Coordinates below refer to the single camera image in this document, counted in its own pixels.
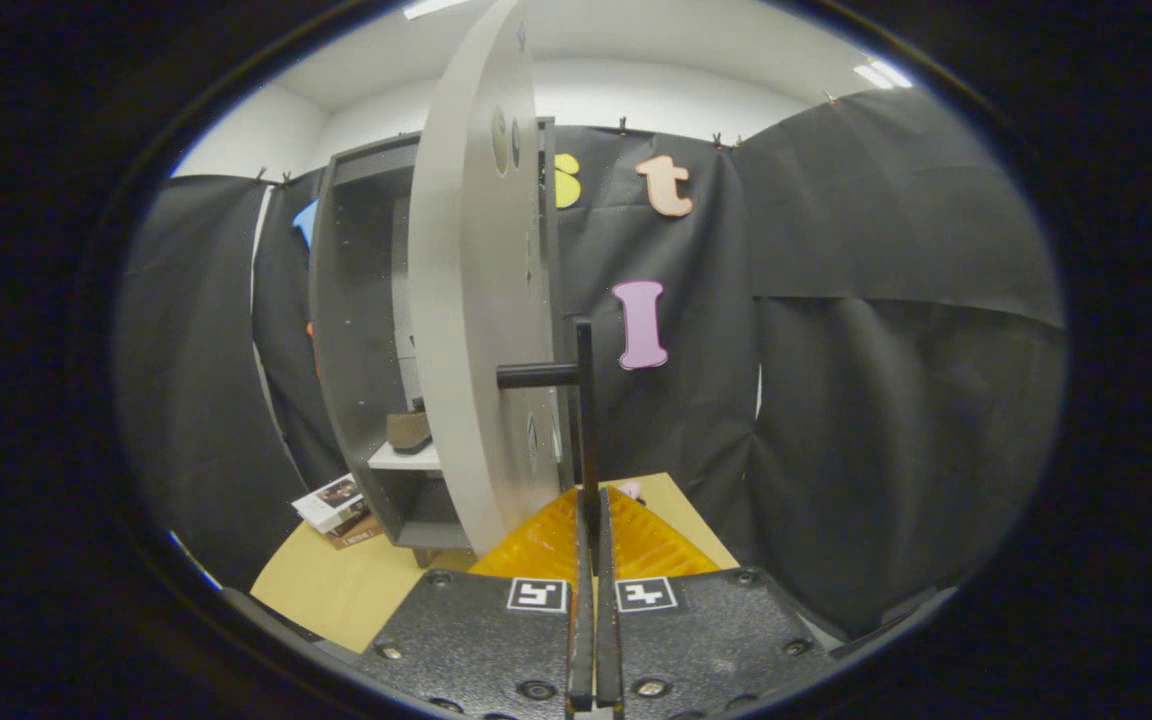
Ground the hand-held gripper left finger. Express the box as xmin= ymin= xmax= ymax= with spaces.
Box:
xmin=356 ymin=487 xmax=597 ymax=720

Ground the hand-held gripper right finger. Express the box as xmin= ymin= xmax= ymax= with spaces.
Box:
xmin=596 ymin=487 xmax=839 ymax=719

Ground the brown fuzzy shoe with bow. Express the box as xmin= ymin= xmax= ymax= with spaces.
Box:
xmin=385 ymin=398 xmax=434 ymax=455

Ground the black door handle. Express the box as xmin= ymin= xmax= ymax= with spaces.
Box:
xmin=496 ymin=318 xmax=599 ymax=531

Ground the grey shoe cabinet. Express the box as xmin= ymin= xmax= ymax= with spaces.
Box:
xmin=310 ymin=118 xmax=577 ymax=566

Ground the beige shoe cabinet door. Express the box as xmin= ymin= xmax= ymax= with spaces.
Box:
xmin=408 ymin=0 xmax=577 ymax=557

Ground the brown book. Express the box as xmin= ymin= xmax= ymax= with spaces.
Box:
xmin=326 ymin=513 xmax=384 ymax=550

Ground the black backdrop cloth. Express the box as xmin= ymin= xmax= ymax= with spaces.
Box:
xmin=116 ymin=88 xmax=1067 ymax=641

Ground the small ceiling light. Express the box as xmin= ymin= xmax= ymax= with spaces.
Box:
xmin=854 ymin=60 xmax=912 ymax=91

